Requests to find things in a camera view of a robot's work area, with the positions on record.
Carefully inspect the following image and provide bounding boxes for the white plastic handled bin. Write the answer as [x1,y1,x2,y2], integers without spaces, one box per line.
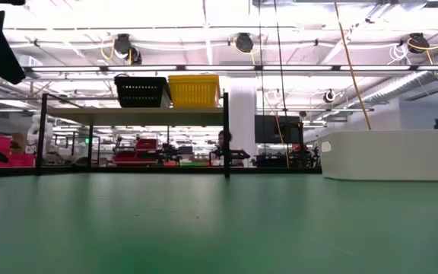
[316,128,438,183]

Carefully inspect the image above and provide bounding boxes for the person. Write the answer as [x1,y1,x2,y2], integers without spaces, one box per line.
[216,129,234,151]

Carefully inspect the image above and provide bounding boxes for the linear ceiling light strip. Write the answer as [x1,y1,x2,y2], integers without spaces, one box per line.
[0,63,438,74]

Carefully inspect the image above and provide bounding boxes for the red tool chest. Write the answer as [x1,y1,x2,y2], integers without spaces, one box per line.
[112,137,160,167]

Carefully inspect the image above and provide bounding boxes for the green table mat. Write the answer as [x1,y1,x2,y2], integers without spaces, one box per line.
[0,173,438,274]

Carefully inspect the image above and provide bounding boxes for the white robot figure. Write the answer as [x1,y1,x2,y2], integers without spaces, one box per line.
[26,113,55,155]

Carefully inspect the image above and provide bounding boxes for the cardboard box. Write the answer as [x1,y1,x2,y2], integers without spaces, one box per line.
[10,132,28,155]

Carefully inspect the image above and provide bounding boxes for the black wall monitor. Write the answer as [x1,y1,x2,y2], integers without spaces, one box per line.
[254,114,304,145]

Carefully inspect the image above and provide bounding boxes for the thin orange cable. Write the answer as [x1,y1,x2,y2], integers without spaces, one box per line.
[263,93,291,169]

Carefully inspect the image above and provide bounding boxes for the wooden shelf with black frame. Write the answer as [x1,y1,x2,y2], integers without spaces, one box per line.
[35,92,231,180]

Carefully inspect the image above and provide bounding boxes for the black aluminium table frame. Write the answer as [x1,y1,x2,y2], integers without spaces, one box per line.
[0,165,438,180]

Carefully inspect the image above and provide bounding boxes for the small black ceiling cord reel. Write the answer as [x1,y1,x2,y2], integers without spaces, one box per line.
[129,46,143,66]

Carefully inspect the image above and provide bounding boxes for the thick orange hanging cable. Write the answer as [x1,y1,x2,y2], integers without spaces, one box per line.
[332,0,373,131]

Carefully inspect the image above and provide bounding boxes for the silver ventilation duct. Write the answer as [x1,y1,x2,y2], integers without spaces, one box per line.
[340,51,438,112]

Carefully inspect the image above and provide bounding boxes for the white coiled ceiling cable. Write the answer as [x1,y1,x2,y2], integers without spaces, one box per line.
[388,43,411,65]

